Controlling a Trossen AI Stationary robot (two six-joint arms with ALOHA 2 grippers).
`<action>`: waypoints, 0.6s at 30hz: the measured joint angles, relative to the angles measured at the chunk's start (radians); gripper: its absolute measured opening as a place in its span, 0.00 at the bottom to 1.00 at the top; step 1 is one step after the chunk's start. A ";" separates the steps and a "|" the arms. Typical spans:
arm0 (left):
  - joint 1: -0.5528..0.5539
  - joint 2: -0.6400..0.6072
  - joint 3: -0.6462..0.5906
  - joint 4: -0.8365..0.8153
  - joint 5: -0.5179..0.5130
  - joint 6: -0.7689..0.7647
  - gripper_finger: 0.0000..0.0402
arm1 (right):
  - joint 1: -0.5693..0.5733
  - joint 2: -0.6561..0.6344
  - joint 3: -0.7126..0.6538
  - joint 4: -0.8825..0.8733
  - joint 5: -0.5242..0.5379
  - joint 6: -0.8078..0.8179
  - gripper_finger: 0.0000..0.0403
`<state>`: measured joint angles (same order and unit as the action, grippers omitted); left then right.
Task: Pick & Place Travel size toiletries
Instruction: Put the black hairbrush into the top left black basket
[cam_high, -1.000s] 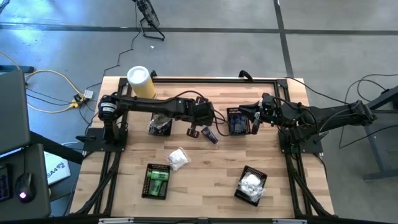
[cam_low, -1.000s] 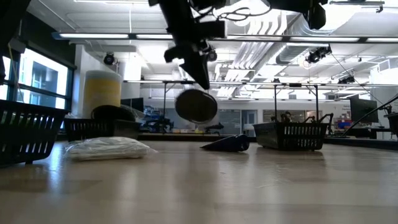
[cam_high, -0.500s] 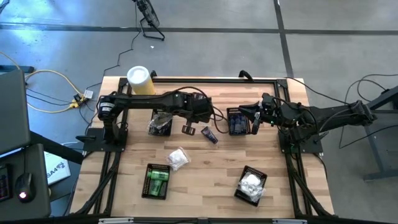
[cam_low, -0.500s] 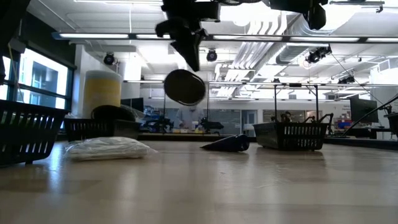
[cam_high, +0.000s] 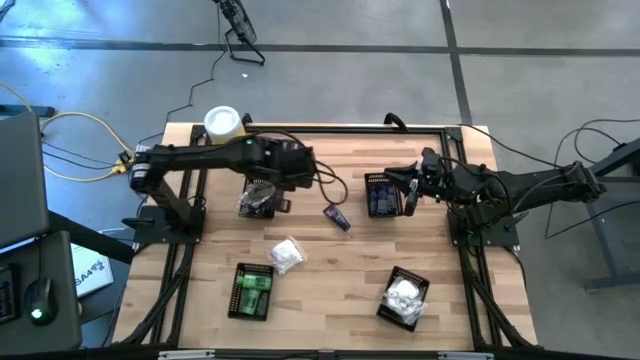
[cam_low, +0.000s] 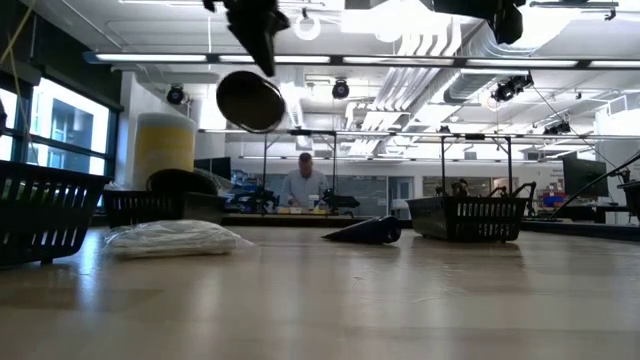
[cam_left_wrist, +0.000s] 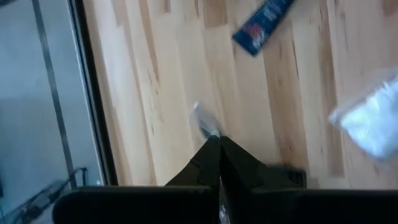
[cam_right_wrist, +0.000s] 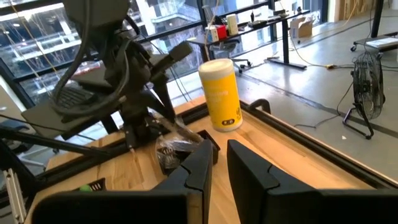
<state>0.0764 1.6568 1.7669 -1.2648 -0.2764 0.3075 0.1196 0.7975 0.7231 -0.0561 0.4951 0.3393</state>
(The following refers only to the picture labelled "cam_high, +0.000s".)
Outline silver metal bracket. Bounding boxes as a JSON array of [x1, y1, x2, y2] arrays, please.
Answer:
[[438, 351, 495, 360], [158, 349, 216, 360]]

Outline black slotted plastic basket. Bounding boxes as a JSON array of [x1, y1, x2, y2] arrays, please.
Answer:
[[228, 259, 276, 321], [364, 172, 405, 219], [238, 177, 277, 220], [375, 265, 431, 334]]

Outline white cotton swabs bag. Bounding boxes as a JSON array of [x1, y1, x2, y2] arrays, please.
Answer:
[[388, 277, 421, 301], [268, 236, 305, 276], [382, 294, 427, 326]]

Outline yellow canister with white lid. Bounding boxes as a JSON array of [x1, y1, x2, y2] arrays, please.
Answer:
[[203, 105, 247, 146]]

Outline yellow floor cable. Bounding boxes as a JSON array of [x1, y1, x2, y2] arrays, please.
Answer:
[[0, 82, 136, 184]]

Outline white paper booklet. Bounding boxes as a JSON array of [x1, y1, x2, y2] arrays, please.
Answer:
[[69, 242, 115, 300]]

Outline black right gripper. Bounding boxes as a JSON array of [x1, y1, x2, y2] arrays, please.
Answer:
[[383, 147, 446, 217]]

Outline grey laptop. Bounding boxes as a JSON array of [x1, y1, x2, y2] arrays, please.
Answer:
[[0, 110, 51, 250]]

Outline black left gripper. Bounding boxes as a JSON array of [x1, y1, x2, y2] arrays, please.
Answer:
[[252, 139, 317, 213]]

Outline grey side table frame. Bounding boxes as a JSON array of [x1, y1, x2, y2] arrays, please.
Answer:
[[552, 137, 640, 292]]

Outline green toiletry bottle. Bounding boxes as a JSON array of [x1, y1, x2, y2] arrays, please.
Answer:
[[237, 289, 270, 317], [242, 273, 274, 292]]

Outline black computer mouse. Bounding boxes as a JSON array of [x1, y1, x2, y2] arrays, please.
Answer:
[[24, 277, 59, 327]]

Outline black floor fan stand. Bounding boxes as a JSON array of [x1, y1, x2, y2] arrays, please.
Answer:
[[212, 0, 267, 67]]

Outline dark grey desk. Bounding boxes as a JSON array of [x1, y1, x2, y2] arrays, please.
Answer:
[[0, 229, 84, 354]]

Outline black keyboard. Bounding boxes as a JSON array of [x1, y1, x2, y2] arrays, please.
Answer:
[[0, 263, 22, 326]]

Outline black floor cable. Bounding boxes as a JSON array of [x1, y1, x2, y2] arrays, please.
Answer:
[[137, 4, 224, 147]]

